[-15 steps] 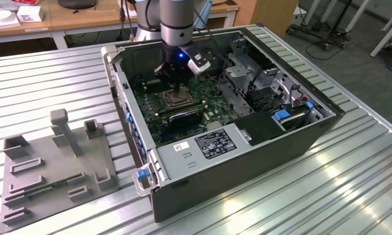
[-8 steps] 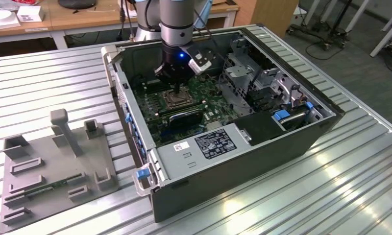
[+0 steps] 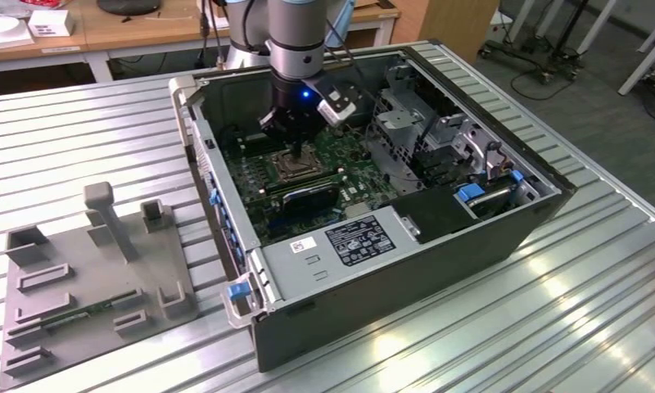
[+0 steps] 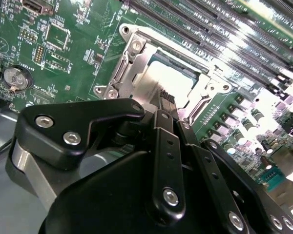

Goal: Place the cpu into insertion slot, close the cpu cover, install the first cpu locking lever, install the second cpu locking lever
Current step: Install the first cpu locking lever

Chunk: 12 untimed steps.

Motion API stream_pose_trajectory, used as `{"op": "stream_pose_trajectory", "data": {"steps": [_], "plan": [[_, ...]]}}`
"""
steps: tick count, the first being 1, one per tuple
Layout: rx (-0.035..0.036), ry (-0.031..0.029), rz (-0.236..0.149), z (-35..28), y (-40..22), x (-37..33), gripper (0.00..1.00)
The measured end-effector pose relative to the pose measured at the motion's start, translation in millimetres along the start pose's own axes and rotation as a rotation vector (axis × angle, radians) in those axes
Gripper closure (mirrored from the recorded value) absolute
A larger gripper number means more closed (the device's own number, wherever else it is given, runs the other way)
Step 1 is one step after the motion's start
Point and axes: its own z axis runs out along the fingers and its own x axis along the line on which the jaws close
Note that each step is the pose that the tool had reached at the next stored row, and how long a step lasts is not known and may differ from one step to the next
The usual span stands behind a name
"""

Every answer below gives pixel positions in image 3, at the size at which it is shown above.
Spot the silver power supply unit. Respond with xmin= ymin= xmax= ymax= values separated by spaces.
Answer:
xmin=248 ymin=204 xmax=423 ymax=306

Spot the blue drive handle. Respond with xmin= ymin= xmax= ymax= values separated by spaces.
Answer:
xmin=451 ymin=183 xmax=486 ymax=208

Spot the black round monitor base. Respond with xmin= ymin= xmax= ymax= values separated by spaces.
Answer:
xmin=96 ymin=0 xmax=164 ymax=16

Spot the dark grey PC case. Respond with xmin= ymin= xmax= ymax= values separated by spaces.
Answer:
xmin=167 ymin=43 xmax=579 ymax=373

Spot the green motherboard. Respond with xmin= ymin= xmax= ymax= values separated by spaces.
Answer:
xmin=220 ymin=122 xmax=416 ymax=242

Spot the grey parts rack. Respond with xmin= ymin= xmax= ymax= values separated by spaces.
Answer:
xmin=0 ymin=181 xmax=202 ymax=390

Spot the blue case latch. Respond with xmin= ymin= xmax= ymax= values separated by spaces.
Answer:
xmin=224 ymin=281 xmax=251 ymax=302

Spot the metal drive cage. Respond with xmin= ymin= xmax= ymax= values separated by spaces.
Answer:
xmin=370 ymin=61 xmax=526 ymax=193

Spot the wooden desk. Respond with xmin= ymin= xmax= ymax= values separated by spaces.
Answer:
xmin=0 ymin=0 xmax=403 ymax=85

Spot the white cardboard box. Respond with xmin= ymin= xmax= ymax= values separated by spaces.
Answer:
xmin=27 ymin=9 xmax=77 ymax=38

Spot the wooden cabinet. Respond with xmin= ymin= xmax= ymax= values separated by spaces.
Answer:
xmin=418 ymin=0 xmax=499 ymax=63

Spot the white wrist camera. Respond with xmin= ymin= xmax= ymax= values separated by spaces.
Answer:
xmin=303 ymin=77 xmax=360 ymax=126

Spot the green RAM stick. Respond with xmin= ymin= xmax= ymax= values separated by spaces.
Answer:
xmin=36 ymin=299 xmax=117 ymax=332

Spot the black graphics card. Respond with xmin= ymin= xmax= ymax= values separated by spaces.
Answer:
xmin=279 ymin=181 xmax=344 ymax=217

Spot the CPU socket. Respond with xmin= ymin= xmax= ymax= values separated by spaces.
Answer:
xmin=266 ymin=142 xmax=334 ymax=182

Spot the black wheeled stand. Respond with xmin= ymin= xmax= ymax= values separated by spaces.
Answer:
xmin=478 ymin=0 xmax=589 ymax=85

